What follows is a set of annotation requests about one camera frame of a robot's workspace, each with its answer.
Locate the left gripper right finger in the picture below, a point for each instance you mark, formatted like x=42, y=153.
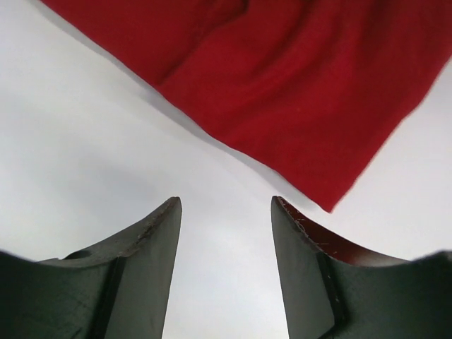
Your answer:
x=334, y=288

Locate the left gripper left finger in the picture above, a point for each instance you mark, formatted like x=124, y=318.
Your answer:
x=116, y=288

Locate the red t shirt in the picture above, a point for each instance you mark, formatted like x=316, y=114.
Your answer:
x=312, y=89

